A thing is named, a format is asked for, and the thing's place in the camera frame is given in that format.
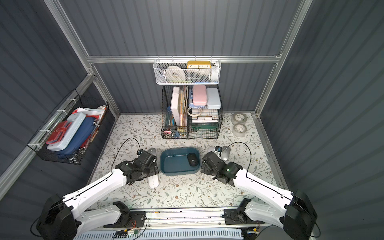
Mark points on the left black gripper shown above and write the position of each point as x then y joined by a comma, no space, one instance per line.
151,164

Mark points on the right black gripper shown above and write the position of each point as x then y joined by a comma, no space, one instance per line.
207,163

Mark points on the white slim computer mouse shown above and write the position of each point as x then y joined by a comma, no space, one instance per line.
153,151

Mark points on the teal plastic storage box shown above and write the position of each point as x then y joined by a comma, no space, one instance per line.
174,162

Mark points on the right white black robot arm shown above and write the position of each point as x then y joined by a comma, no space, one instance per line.
293,212

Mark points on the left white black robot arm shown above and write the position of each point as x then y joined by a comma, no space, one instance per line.
64,218

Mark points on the black computer mouse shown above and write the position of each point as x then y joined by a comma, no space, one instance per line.
193,159

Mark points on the white box upright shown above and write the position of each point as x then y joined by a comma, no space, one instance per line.
175,105

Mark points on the clear tape roll front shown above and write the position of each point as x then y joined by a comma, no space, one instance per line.
239,130

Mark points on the clear tape roll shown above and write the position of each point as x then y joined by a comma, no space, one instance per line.
239,118
239,130

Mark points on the clear tape roll rear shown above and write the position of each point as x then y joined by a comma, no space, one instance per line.
239,118

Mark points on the light grey pencil case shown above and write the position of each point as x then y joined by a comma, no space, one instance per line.
213,99

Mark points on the blue zip case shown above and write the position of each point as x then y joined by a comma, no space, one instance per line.
82,134

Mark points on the pink pencil case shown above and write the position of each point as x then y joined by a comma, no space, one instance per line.
199,95

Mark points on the small circuit board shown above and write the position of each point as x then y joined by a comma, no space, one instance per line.
126,234

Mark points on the white plastic case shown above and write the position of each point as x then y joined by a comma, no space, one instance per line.
76,120

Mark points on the red wallet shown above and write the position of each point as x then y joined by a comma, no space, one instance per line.
58,133

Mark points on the white tape roll in basket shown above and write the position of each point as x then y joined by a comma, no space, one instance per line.
175,74

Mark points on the white mesh hanging basket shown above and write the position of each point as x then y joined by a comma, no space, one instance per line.
193,76

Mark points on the yellow clock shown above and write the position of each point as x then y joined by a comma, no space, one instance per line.
197,64

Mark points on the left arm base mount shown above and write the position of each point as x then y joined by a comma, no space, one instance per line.
129,220

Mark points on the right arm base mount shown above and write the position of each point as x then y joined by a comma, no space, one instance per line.
232,217

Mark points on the aluminium rail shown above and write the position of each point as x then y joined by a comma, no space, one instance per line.
184,224

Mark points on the black wire desk organizer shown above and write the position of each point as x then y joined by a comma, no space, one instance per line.
204,126

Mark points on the black wire wall basket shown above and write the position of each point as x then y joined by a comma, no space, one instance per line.
91,107

